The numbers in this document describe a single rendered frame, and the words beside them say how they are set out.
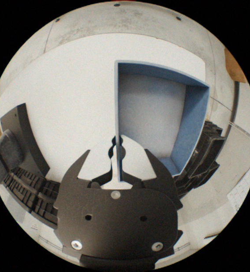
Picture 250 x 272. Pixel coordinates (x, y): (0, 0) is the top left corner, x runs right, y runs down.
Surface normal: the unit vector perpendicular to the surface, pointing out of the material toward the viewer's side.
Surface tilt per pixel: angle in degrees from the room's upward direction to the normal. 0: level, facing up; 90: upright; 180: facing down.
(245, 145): 90
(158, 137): 0
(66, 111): 0
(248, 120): 90
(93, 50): 0
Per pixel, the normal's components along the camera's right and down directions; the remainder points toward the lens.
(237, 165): -1.00, 0.00
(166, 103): 0.04, 0.49
